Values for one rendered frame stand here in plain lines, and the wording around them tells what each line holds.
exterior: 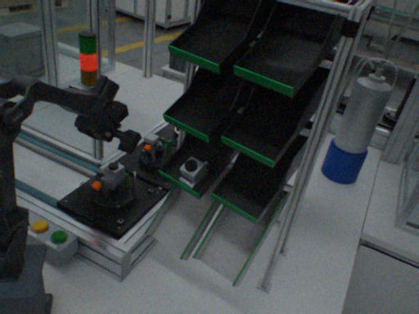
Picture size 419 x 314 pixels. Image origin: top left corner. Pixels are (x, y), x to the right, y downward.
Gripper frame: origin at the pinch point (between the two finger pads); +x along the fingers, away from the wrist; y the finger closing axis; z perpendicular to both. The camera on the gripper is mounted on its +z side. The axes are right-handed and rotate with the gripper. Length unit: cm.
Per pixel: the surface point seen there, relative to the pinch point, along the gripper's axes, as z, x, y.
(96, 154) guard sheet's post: -2.6, 23.1, 18.7
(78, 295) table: -41.8, 7.1, -10.6
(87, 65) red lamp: 16.1, -6.2, 17.6
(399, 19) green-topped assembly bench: 375, 345, -54
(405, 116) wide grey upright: 79, 72, -77
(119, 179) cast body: -8.9, 9.1, -2.3
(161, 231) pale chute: -17.1, 7.9, -22.8
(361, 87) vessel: 65, 38, -55
